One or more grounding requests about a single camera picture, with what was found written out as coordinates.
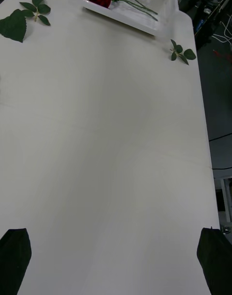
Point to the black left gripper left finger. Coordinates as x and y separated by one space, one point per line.
13 258

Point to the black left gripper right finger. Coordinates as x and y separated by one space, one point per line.
216 258

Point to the small green leaf twig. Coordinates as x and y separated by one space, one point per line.
181 52
37 9

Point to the large single green leaf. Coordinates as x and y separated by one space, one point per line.
14 27

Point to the shallow white plastic box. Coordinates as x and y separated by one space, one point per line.
145 21

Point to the white table leg frame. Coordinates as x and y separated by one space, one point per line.
226 198

